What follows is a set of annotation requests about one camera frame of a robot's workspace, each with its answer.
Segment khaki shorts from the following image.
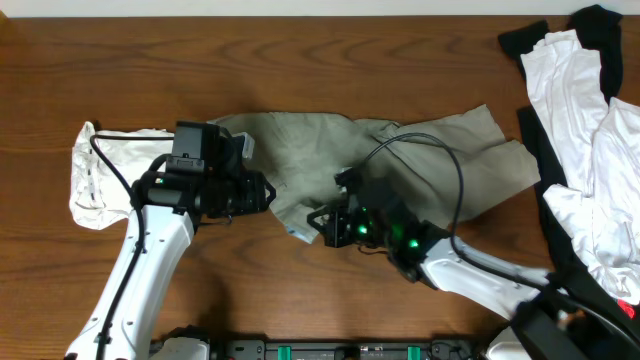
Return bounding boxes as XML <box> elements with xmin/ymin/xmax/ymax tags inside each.
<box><xmin>216</xmin><ymin>105</ymin><xmax>540</xmax><ymax>243</ymax></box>

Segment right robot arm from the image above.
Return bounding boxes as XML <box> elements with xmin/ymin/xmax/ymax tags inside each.
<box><xmin>307</xmin><ymin>176</ymin><xmax>639</xmax><ymax>359</ymax></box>

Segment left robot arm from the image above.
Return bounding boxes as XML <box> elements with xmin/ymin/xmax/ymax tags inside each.
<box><xmin>65</xmin><ymin>122</ymin><xmax>276</xmax><ymax>360</ymax></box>

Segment folded white cloth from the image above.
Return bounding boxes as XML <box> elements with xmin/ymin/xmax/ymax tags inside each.
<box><xmin>69</xmin><ymin>122</ymin><xmax>173</xmax><ymax>230</ymax></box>

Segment white shirt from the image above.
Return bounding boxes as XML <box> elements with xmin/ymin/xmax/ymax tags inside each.
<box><xmin>521</xmin><ymin>30</ymin><xmax>639</xmax><ymax>305</ymax></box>

